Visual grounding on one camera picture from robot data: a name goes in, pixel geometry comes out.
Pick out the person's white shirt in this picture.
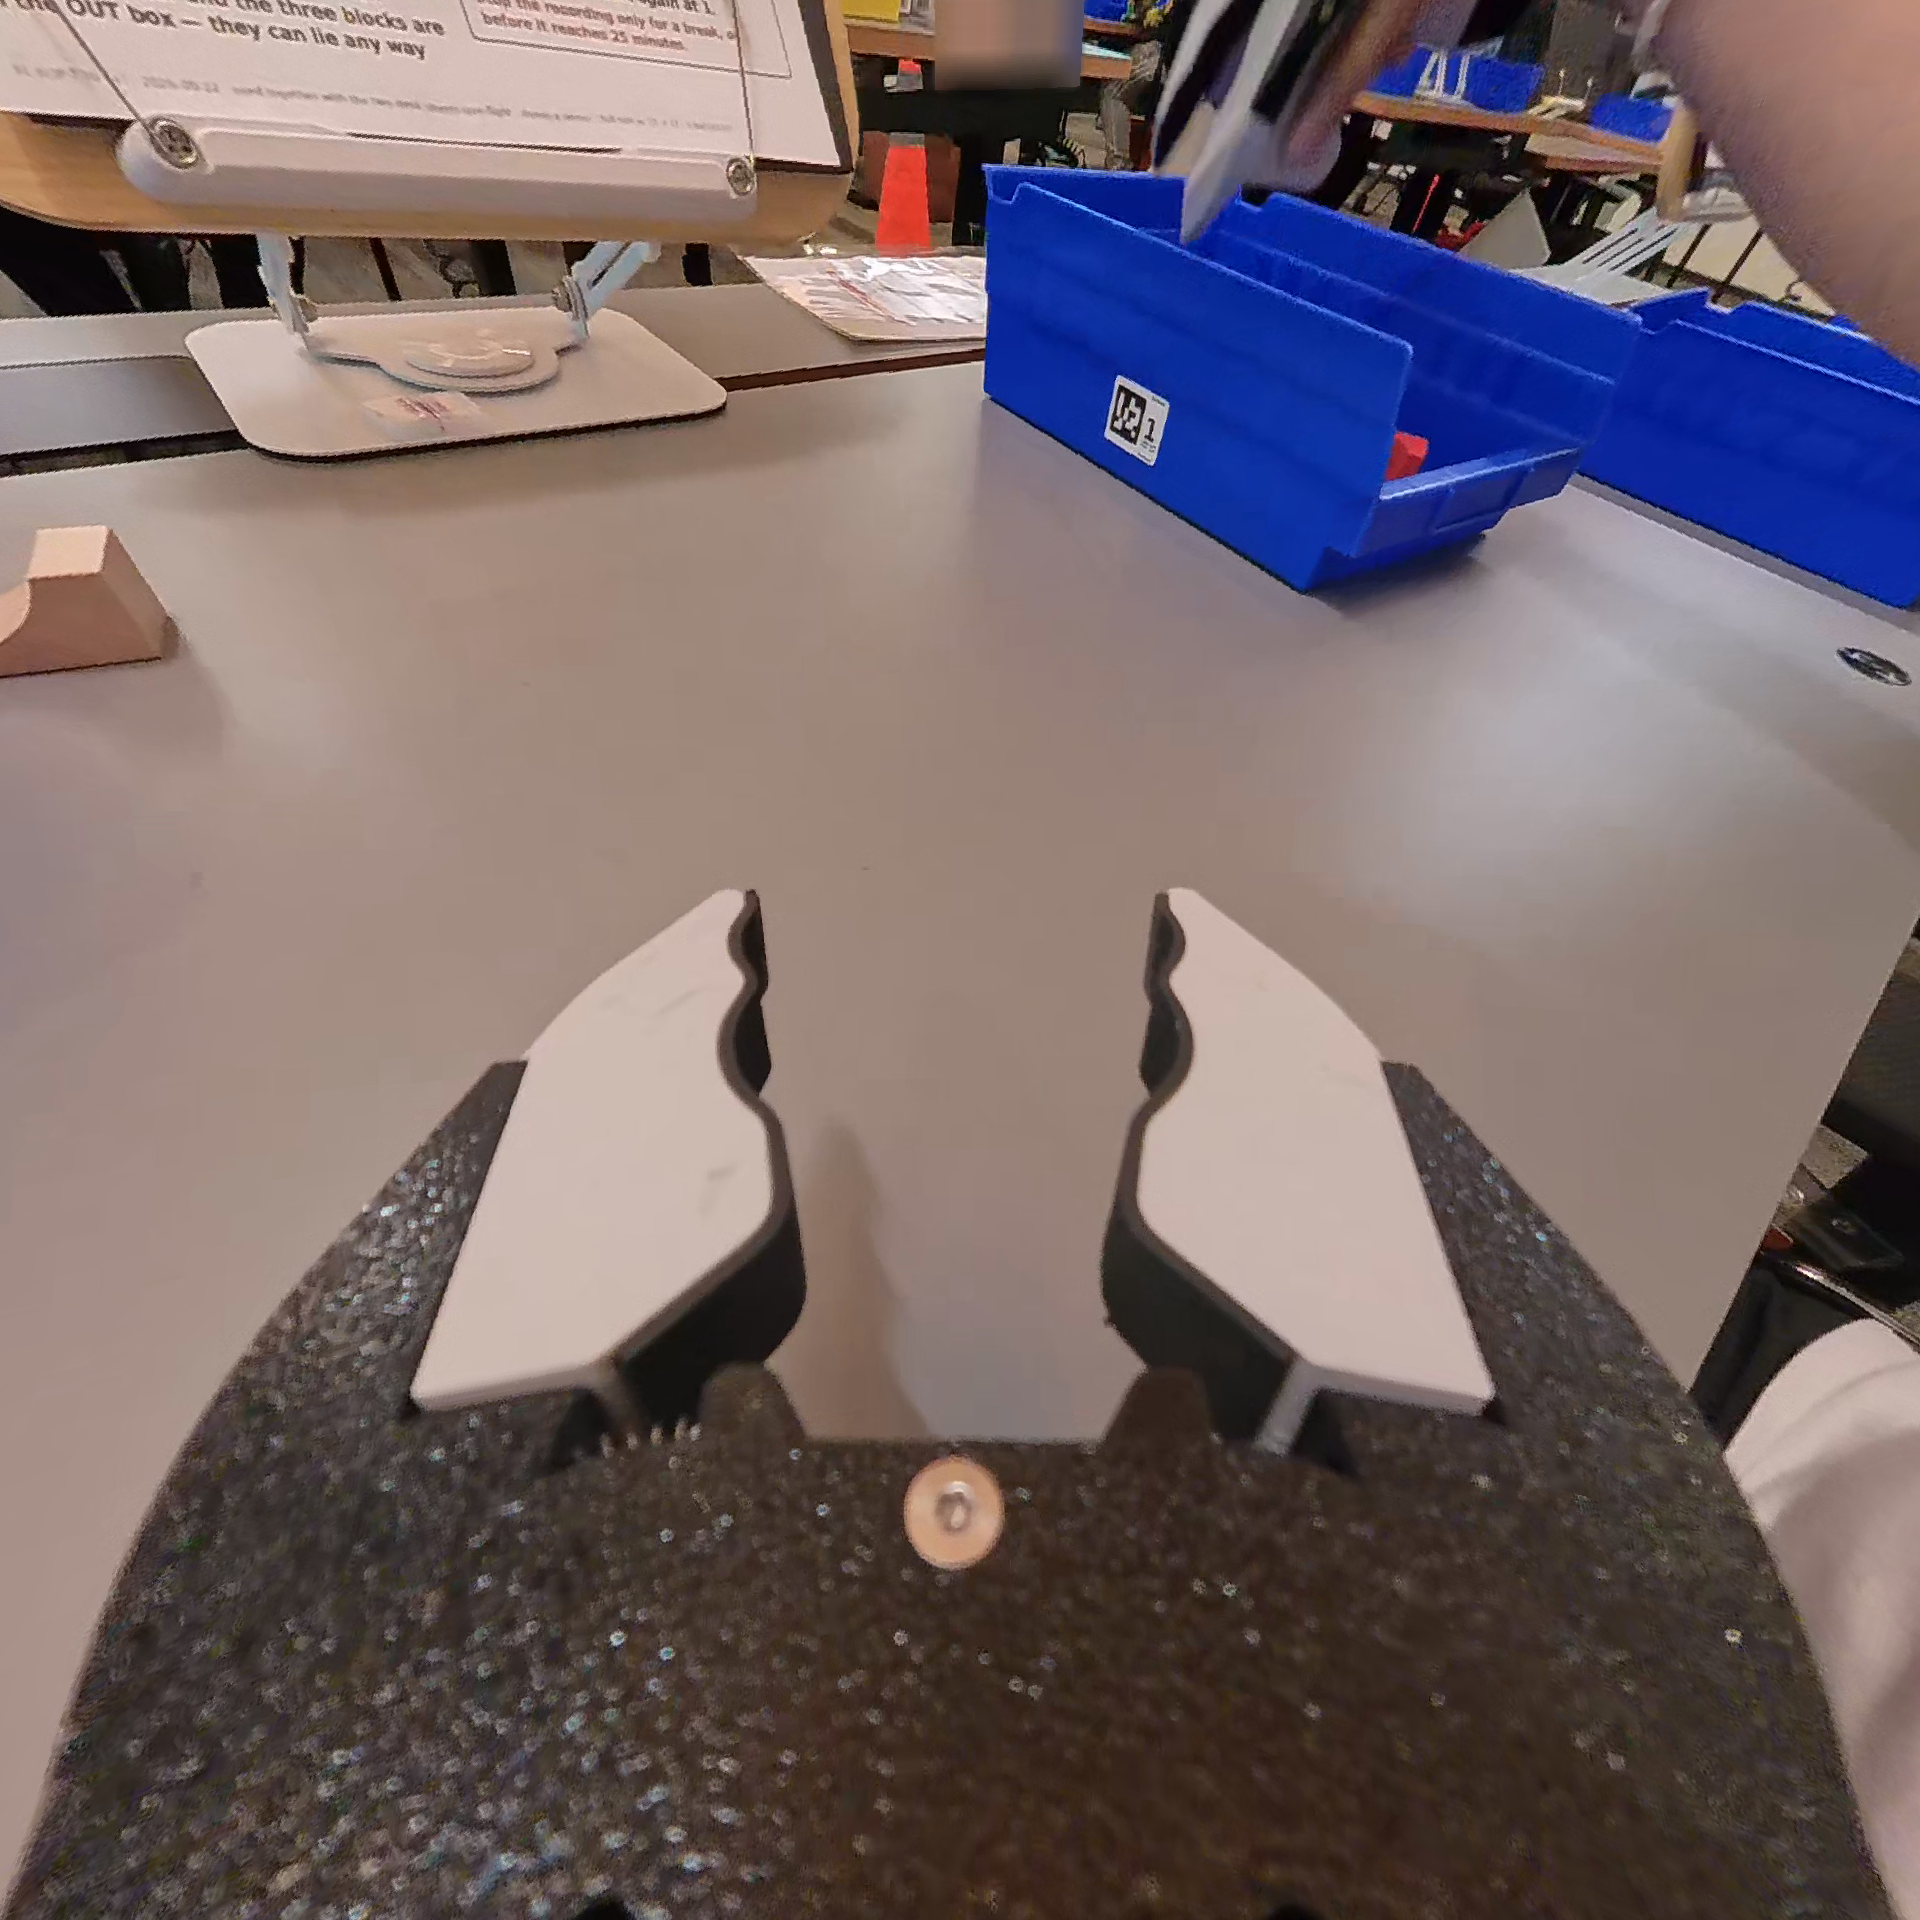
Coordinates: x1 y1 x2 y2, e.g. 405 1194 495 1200
1719 1314 1920 1920

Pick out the natural wooden arch block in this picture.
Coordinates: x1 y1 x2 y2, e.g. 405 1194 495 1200
0 524 175 682

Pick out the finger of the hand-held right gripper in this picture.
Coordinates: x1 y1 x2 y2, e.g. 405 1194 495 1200
1174 85 1281 248

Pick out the person's right forearm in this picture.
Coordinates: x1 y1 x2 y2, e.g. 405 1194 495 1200
1645 0 1920 369

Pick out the blue tagged plastic storage bin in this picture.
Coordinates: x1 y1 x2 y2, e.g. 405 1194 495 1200
983 163 1638 599

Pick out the orange traffic cone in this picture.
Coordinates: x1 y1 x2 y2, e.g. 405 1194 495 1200
875 130 936 261

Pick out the white stand with instruction sheet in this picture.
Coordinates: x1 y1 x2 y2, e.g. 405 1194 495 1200
0 0 864 460

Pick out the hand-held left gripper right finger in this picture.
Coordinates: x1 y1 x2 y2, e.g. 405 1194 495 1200
1097 888 1499 1455

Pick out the dark bag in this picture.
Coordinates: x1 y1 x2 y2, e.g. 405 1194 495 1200
1690 1035 1920 1442

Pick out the white printed instruction sheet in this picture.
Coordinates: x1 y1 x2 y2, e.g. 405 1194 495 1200
0 0 854 168

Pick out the laminated printed sheet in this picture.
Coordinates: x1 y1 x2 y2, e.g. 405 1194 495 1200
738 252 990 346

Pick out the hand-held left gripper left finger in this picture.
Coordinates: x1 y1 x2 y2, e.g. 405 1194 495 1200
405 888 812 1464

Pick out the person's right hand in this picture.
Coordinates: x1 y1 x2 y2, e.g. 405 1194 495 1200
1286 0 1504 200

